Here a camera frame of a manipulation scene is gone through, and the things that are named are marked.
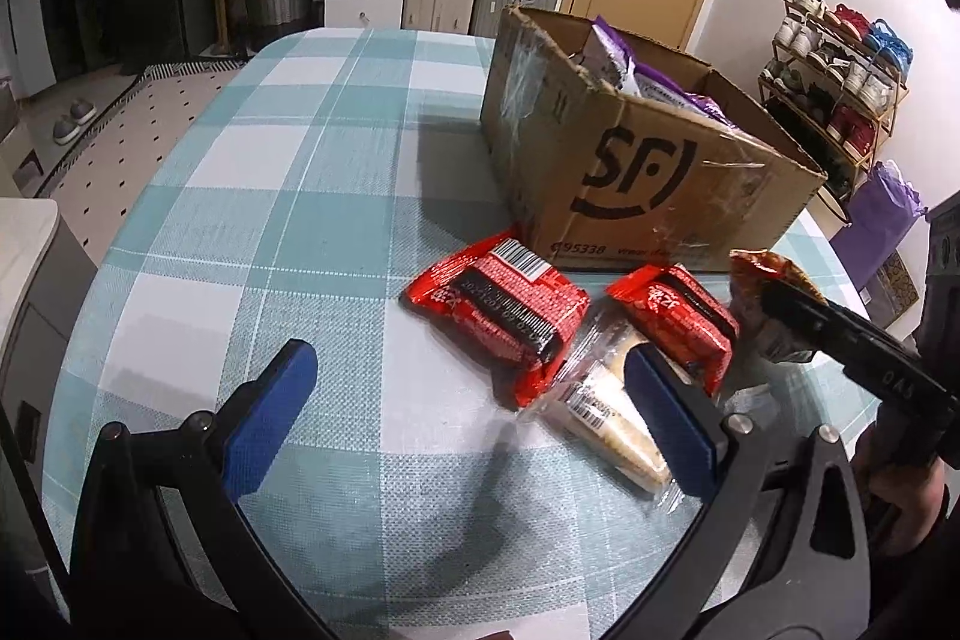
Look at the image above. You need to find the large red snack packet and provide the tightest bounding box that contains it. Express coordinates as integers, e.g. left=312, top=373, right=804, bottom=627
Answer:
left=401, top=227, right=590, bottom=412

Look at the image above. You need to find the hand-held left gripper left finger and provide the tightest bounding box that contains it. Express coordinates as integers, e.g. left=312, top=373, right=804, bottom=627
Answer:
left=71, top=338, right=338, bottom=640

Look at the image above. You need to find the purple bag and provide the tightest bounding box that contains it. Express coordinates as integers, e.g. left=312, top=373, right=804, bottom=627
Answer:
left=847, top=160, right=927, bottom=296

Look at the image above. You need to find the brown cardboard box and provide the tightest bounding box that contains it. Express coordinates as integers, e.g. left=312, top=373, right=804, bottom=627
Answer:
left=480, top=5, right=828, bottom=272

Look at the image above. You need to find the wooden shoe rack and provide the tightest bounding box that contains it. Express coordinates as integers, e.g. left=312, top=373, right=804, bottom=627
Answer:
left=757, top=0, right=912, bottom=221

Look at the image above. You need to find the person's right hand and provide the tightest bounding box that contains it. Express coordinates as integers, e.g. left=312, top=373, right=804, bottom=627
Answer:
left=855, top=434, right=960, bottom=558

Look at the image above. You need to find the small red snack packet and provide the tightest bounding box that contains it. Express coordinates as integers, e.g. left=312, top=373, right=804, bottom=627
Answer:
left=604, top=263, right=741, bottom=397

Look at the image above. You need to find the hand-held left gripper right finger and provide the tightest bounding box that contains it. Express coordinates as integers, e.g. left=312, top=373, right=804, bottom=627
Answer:
left=607, top=344, right=875, bottom=640

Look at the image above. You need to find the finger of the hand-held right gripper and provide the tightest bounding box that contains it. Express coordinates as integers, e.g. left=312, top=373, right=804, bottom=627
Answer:
left=761, top=281, right=960, bottom=408

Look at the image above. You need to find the white cabinet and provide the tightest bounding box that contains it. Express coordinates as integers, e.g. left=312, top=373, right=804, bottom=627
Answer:
left=0, top=197, right=98, bottom=461

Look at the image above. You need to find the brown patterned doormat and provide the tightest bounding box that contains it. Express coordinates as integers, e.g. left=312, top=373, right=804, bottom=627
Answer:
left=874, top=250, right=920, bottom=311

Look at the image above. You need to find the orange brown snack packet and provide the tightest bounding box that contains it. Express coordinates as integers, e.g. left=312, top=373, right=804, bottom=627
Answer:
left=729, top=248, right=826, bottom=363

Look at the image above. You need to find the dotted rug with striped border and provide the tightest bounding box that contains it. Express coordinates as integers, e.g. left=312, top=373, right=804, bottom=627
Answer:
left=34, top=56, right=252, bottom=266

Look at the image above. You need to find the group of sneakers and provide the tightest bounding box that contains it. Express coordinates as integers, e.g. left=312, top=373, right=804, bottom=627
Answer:
left=776, top=0, right=916, bottom=161

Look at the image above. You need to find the clear bread packet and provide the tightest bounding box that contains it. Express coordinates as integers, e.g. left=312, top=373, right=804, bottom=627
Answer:
left=517, top=299, right=672, bottom=513

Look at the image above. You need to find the white purple snack packet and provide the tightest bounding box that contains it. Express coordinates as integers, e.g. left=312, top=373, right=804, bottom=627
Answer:
left=634, top=74, right=740, bottom=127

